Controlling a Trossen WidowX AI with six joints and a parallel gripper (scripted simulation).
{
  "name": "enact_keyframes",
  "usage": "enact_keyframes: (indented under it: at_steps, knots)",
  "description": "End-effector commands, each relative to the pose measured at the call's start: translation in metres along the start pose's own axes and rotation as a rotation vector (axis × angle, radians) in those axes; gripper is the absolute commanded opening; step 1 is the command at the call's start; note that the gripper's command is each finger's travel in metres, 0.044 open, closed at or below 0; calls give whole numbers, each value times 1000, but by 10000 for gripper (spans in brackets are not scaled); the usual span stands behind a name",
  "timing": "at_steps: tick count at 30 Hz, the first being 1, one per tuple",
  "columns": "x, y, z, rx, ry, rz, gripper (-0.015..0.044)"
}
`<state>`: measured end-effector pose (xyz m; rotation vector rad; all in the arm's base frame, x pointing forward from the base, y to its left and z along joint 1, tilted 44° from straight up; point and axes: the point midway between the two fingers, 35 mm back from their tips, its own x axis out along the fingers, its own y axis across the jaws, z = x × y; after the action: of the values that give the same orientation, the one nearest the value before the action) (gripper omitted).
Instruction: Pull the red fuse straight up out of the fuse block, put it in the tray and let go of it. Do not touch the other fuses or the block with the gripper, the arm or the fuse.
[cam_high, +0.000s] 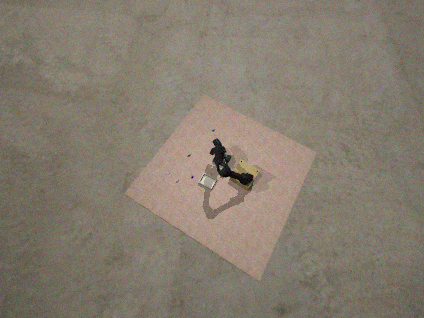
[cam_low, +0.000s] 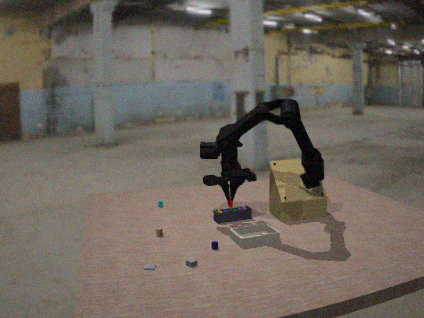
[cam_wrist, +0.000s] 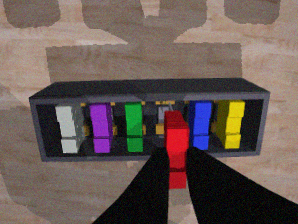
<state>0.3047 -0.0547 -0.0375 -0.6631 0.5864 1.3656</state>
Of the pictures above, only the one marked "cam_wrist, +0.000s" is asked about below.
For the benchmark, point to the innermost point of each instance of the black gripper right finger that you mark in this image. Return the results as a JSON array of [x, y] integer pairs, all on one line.
[[222, 196]]

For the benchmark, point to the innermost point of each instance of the blue fuse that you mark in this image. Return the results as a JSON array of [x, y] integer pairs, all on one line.
[[199, 115]]

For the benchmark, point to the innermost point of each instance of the red fuse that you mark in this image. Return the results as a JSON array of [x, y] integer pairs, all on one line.
[[176, 141]]

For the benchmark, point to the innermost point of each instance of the black fuse block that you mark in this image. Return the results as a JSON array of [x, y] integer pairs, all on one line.
[[85, 120]]

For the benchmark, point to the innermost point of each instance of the green fuse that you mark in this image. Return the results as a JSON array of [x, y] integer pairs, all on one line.
[[133, 120]]

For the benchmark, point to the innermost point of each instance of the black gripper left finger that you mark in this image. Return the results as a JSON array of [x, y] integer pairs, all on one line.
[[146, 200]]

